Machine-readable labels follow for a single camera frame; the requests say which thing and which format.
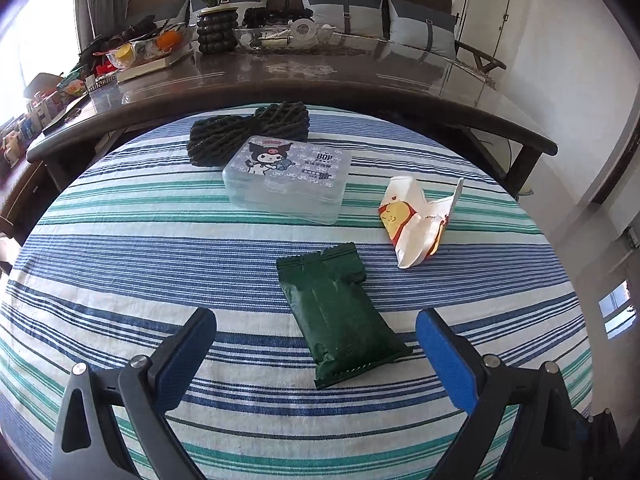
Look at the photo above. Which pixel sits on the white door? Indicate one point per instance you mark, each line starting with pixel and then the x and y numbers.
pixel 500 10

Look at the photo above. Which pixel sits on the dark green snack packet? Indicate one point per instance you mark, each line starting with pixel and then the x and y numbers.
pixel 340 320

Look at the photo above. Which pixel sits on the white yellow paper wrapper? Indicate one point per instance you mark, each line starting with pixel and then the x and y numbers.
pixel 415 230

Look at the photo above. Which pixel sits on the glass tray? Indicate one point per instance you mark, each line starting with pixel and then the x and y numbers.
pixel 265 42

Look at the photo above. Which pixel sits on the black plastic bag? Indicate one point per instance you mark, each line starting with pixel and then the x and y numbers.
pixel 125 32

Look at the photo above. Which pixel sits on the clear plastic cartoon box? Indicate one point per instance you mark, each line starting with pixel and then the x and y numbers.
pixel 285 185

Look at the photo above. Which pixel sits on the pile of black foam nets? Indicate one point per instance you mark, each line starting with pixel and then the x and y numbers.
pixel 265 15

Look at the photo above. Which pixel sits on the glass fruit bowl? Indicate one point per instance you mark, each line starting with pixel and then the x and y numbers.
pixel 145 50

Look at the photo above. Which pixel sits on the white tape roll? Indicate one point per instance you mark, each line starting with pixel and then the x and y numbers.
pixel 295 30

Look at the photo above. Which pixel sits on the long dark wooden table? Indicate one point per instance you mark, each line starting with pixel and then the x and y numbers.
pixel 350 75

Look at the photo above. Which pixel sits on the orange fruit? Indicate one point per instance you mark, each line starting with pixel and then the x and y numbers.
pixel 167 40

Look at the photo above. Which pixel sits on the black ribbed vase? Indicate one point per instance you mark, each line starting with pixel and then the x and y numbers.
pixel 216 30

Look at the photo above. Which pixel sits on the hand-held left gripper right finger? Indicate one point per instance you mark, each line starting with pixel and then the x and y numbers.
pixel 445 355

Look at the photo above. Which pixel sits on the thick book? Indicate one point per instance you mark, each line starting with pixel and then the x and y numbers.
pixel 150 66

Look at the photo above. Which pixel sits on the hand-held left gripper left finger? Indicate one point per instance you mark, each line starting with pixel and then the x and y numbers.
pixel 185 355

